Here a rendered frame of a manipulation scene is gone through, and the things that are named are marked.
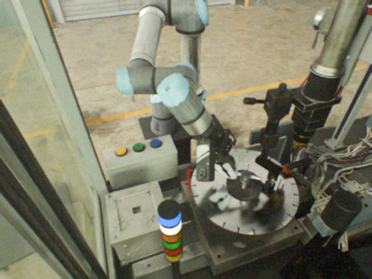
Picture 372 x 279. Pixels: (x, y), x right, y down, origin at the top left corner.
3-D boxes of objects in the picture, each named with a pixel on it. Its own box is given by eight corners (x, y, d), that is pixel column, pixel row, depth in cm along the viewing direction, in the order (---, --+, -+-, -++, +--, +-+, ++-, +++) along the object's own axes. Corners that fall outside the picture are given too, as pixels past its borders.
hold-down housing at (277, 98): (261, 151, 71) (277, 90, 57) (255, 141, 74) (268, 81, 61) (279, 149, 72) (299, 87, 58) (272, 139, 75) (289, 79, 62)
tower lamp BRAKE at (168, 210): (161, 230, 47) (160, 222, 45) (156, 211, 51) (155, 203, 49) (184, 223, 48) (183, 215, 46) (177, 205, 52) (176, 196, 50)
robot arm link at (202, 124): (197, 123, 59) (174, 127, 65) (207, 136, 62) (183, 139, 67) (209, 102, 63) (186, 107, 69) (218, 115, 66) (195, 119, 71)
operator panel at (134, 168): (113, 193, 100) (104, 168, 91) (110, 174, 108) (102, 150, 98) (179, 176, 107) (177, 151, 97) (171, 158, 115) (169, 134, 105)
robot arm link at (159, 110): (153, 104, 131) (151, 81, 122) (179, 104, 130) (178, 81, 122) (150, 118, 122) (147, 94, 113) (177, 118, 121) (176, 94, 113)
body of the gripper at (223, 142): (238, 142, 72) (219, 112, 66) (229, 165, 68) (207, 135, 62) (217, 143, 77) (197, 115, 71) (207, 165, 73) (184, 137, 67)
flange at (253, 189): (221, 175, 81) (221, 170, 79) (252, 168, 83) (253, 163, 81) (234, 203, 73) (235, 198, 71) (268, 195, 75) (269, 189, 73)
